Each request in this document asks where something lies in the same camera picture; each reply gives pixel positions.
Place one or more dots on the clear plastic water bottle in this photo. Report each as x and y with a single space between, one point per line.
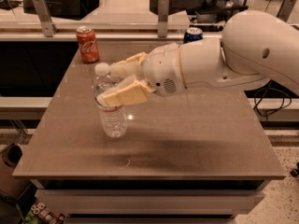
112 117

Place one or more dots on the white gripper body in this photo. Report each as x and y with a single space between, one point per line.
163 68

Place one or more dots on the left metal rail bracket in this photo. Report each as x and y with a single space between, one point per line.
42 11

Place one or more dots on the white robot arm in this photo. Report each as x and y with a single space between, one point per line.
254 47

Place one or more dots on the right metal rail bracket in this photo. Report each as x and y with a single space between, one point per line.
285 9

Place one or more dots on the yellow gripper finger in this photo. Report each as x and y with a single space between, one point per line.
128 67
130 91

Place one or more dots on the blue pepsi can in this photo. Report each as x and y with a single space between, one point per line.
192 34

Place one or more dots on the brown bin with hole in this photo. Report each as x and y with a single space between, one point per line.
11 188

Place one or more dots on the red coke can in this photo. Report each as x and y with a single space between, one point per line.
87 44

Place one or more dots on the colourful snack bag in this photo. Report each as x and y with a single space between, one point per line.
41 214

